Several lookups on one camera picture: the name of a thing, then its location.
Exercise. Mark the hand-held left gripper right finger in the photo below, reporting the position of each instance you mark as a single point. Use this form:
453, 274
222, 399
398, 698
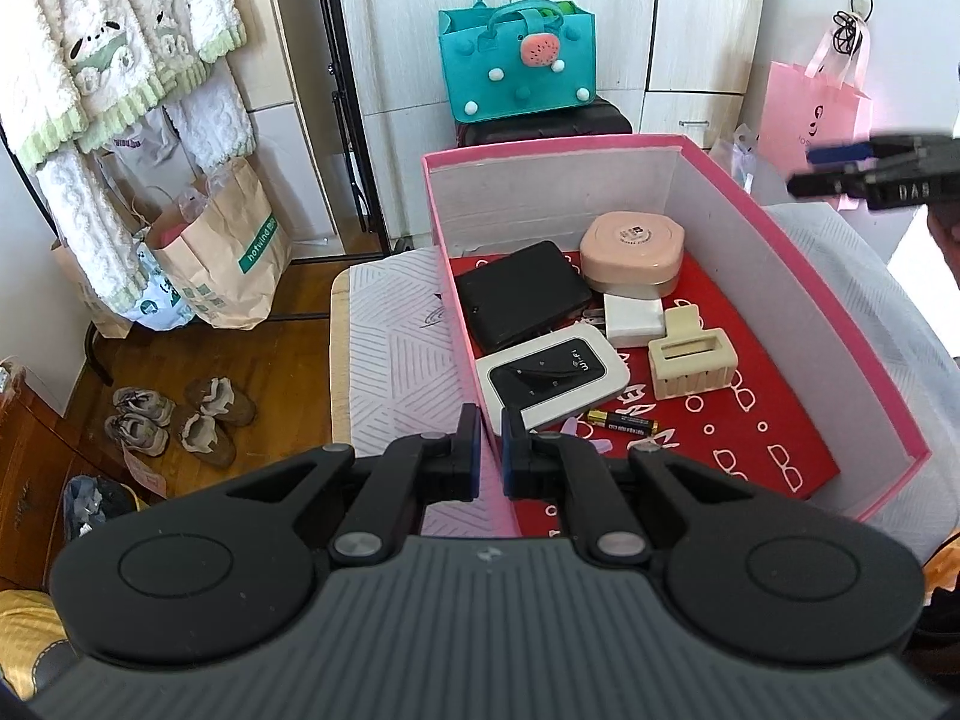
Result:
510, 457

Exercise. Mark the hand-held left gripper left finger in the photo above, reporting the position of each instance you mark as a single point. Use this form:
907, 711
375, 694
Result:
469, 457

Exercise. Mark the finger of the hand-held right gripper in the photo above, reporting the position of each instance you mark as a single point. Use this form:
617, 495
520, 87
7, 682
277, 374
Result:
836, 152
825, 184

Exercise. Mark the pink cardboard box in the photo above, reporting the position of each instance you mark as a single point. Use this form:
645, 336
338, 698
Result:
787, 292

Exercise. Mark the pink paper gift bag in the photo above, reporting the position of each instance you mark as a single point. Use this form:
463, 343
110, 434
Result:
795, 112

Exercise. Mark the white portable wifi router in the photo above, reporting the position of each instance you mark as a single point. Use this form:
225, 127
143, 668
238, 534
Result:
555, 371

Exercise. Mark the black gold small battery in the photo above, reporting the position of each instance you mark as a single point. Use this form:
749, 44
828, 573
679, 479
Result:
622, 422

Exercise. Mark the black power bank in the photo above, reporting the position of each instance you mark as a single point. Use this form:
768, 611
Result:
517, 292

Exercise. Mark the beige hair claw clip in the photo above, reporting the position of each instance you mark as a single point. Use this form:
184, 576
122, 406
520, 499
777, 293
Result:
690, 375

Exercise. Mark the pink rounded plastic case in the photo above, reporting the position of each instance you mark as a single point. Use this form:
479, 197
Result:
630, 247

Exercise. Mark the red printed paper sheet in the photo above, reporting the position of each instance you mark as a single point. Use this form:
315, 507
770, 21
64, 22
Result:
720, 405

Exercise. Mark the black suitcase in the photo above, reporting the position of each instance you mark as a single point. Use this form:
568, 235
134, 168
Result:
600, 120

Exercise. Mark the pair of beige slippers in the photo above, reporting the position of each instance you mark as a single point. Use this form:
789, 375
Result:
221, 401

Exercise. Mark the brown fur-lined shoe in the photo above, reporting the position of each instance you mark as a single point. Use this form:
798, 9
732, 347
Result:
206, 439

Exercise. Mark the brown paper bag green label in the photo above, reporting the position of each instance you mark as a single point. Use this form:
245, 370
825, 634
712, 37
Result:
225, 270

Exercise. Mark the pink paper slip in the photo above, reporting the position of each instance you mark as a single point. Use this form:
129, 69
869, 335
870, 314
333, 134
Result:
146, 474

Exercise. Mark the white green plastic bag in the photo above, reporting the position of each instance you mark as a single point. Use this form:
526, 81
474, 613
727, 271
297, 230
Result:
161, 307

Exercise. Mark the teal felt tote bag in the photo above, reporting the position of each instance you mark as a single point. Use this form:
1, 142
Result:
495, 30

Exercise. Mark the plain brown paper bag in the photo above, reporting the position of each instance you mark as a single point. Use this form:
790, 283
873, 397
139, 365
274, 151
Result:
109, 322

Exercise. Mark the wooden cabinet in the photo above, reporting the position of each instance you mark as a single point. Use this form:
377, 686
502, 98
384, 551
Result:
37, 480

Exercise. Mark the white wardrobe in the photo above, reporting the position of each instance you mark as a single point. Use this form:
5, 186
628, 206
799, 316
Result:
405, 30

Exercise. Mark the grey white printed bag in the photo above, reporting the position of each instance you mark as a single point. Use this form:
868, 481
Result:
142, 150

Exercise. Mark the white fleece pajama pants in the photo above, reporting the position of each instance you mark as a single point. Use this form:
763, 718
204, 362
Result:
82, 217

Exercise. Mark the yellow patterned blanket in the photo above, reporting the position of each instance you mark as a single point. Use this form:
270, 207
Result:
30, 630

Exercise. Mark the white green fleece pajama top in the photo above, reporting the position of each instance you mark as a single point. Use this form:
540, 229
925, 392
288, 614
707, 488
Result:
97, 30

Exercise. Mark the white wall charger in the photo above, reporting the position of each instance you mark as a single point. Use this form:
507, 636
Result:
634, 319

